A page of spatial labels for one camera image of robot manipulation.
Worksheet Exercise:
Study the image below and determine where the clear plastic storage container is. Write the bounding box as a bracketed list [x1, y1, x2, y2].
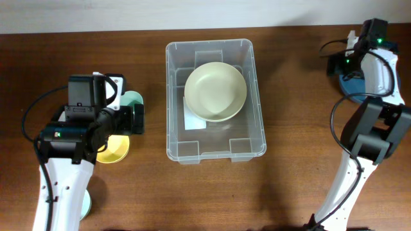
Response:
[166, 38, 267, 164]

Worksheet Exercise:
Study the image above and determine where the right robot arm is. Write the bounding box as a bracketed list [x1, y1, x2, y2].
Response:
[304, 18, 410, 230]

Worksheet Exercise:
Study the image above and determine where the white label in container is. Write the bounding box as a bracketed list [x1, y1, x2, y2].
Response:
[183, 98, 206, 130]

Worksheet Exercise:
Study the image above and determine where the yellow small bowl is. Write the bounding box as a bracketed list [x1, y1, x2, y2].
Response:
[96, 135, 130, 164]

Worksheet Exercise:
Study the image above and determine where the dark blue bowl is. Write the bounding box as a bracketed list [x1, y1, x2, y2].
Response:
[339, 48, 405, 105]

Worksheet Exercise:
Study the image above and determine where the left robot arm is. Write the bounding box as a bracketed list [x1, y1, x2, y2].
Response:
[33, 73, 144, 230]

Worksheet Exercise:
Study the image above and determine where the mint green small bowl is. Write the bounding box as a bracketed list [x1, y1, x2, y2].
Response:
[80, 190, 92, 220]

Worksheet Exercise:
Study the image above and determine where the mint green plastic cup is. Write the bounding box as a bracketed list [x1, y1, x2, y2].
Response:
[120, 90, 144, 107]

